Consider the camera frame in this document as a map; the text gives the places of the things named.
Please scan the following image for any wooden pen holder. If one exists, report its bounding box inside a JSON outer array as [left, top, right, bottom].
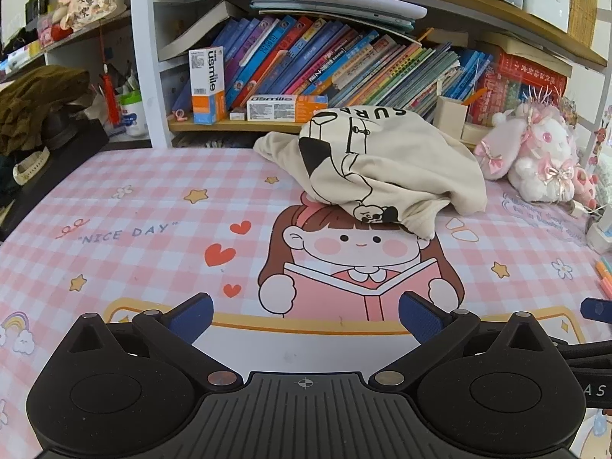
[[437, 96, 469, 142]]

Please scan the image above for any tall white orange box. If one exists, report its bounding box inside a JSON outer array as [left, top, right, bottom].
[[189, 47, 228, 126]]

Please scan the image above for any small wooden box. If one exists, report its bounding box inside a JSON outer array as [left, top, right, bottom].
[[461, 123, 493, 146]]

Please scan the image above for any row of colourful books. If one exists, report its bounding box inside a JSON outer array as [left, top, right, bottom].
[[172, 14, 570, 127]]

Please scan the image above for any white tablet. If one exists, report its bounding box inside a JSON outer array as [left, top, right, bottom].
[[286, 0, 428, 20]]

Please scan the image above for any cream printed shirt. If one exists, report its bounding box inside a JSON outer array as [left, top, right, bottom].
[[253, 105, 488, 241]]

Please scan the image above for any red tassel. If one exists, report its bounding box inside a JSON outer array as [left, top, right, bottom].
[[98, 24, 120, 125]]

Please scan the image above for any white pink plush bunny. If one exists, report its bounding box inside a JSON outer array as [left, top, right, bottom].
[[473, 100, 579, 204]]

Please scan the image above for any wooden bookshelf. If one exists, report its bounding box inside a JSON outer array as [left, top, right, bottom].
[[129, 0, 612, 151]]

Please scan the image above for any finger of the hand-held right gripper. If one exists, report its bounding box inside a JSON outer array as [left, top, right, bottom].
[[580, 297, 612, 322]]

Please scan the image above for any flat white orange box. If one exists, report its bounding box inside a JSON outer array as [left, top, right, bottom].
[[246, 94, 329, 123]]

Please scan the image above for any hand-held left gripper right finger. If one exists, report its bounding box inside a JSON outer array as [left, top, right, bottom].
[[370, 291, 543, 390]]

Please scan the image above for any pink checked desk mat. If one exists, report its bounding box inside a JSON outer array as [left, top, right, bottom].
[[0, 146, 612, 459]]

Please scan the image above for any white device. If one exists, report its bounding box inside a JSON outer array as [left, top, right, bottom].
[[586, 208, 612, 255]]

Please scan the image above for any pink paw plush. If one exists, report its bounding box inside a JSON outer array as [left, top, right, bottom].
[[571, 165, 599, 211]]

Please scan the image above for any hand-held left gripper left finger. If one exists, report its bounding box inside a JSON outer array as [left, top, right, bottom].
[[67, 293, 240, 390]]

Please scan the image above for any thick white book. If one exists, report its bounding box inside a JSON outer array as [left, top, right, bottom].
[[158, 0, 249, 63]]

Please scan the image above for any cream watch strap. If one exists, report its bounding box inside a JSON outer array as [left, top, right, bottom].
[[12, 146, 51, 185]]

